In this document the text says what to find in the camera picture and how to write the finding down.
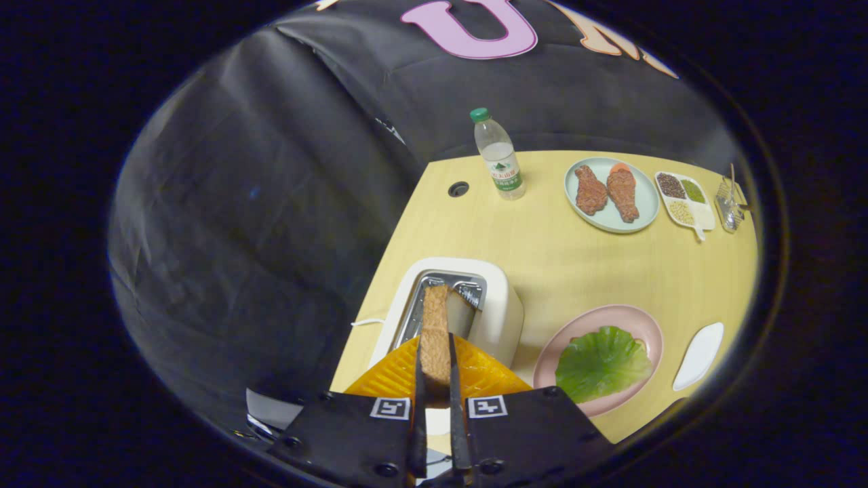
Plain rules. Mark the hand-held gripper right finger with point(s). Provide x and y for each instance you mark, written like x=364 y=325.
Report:
x=529 y=434

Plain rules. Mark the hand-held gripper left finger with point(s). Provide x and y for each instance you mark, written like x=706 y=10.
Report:
x=359 y=434

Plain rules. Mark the green lettuce leaf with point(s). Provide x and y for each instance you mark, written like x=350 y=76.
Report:
x=600 y=366

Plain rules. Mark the brown bread slice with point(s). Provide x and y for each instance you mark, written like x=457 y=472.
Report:
x=435 y=339

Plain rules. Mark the white toaster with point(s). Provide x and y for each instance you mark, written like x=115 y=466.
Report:
x=500 y=318

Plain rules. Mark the pink round plate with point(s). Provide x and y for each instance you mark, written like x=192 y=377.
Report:
x=610 y=315

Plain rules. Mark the white square plate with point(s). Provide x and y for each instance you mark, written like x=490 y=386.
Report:
x=698 y=356

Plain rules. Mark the black backdrop cloth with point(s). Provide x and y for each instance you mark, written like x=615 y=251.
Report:
x=271 y=203

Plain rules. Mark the brown meat piece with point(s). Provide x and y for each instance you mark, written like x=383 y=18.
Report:
x=591 y=191
x=624 y=195

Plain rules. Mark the pale blue oval plate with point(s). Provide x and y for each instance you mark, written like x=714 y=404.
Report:
x=647 y=203

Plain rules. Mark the clear water bottle green cap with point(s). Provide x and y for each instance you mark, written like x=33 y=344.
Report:
x=500 y=163

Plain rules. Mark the white divided dish with beans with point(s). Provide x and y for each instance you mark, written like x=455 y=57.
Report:
x=702 y=217

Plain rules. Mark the orange food slice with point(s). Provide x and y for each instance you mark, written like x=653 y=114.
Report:
x=621 y=166

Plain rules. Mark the long wooden stick utensil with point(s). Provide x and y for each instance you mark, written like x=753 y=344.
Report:
x=732 y=177

